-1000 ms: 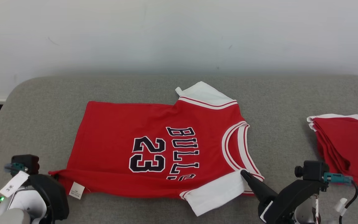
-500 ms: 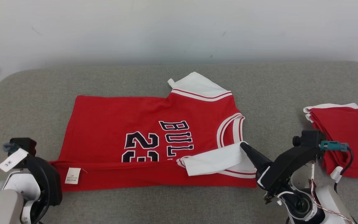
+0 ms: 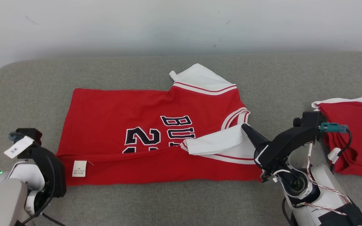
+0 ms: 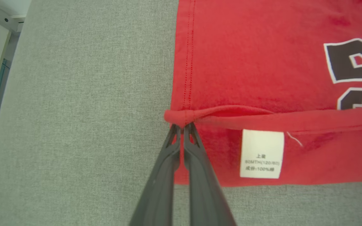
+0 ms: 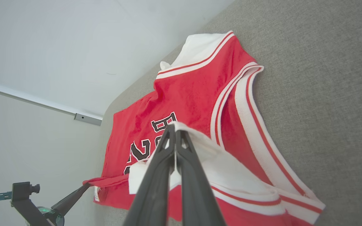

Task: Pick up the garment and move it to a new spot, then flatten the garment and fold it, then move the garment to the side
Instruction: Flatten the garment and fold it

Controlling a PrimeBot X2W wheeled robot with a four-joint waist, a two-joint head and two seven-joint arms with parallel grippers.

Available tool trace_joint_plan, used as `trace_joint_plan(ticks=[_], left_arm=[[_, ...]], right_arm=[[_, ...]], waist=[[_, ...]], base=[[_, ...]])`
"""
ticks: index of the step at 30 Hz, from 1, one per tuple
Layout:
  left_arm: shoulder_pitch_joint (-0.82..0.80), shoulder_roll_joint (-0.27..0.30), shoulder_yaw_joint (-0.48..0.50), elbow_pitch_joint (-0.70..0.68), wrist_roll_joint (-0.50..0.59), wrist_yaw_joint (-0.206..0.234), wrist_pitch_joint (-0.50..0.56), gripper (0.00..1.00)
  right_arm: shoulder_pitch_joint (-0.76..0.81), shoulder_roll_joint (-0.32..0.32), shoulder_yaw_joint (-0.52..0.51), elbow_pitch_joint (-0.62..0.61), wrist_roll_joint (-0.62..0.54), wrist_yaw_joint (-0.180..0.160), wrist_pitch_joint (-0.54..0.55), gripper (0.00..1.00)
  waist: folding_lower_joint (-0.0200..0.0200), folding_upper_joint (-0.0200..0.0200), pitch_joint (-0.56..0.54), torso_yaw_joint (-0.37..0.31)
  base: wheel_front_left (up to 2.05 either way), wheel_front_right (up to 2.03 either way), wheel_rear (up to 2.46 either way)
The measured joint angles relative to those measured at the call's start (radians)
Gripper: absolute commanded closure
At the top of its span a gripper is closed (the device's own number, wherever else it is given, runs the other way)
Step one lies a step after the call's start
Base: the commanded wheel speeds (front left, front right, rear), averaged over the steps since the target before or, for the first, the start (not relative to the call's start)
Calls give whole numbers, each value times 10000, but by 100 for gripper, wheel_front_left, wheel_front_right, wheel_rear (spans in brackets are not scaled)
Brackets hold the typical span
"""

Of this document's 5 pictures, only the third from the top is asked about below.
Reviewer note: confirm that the red white basketball jersey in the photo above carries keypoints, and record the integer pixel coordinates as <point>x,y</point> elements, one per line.
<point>121,110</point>

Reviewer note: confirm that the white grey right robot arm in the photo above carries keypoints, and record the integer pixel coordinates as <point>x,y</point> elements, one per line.
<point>322,197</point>

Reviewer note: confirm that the white paper tag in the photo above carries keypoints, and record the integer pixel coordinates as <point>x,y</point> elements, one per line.
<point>17,147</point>

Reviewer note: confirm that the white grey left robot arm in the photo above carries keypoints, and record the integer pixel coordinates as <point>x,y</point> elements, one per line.
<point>2,201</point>

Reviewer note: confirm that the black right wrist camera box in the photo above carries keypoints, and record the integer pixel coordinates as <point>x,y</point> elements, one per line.
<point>309,122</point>

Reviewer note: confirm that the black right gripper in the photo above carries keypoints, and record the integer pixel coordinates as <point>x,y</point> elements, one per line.
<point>281,147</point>

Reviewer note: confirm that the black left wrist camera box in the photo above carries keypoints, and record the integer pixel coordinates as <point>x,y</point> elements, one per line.
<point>31,133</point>

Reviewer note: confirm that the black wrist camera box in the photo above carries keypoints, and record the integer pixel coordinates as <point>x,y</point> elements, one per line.
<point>31,133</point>
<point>309,122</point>

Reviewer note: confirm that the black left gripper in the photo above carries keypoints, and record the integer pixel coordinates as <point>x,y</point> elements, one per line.
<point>53,175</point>

